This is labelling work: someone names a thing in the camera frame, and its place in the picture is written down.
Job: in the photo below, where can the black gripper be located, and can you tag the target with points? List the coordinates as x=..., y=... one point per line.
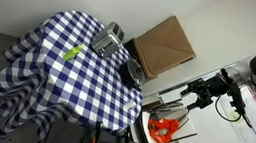
x=216, y=86

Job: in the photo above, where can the small white bottle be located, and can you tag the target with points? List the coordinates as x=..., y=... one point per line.
x=129, y=105

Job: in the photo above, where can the black pot with lid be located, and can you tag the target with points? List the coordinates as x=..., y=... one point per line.
x=132, y=75

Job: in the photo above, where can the white shelf board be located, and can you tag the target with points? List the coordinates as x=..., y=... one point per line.
x=179, y=113

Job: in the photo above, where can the silver toaster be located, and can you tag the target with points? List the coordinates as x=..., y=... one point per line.
x=109, y=40

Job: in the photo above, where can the blue white checkered tablecloth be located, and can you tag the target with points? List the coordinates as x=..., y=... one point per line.
x=37, y=85

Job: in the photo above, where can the large cardboard box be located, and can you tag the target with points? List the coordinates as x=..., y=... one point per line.
x=161, y=48

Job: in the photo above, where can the green plastic bottle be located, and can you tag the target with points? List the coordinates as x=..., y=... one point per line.
x=72, y=52

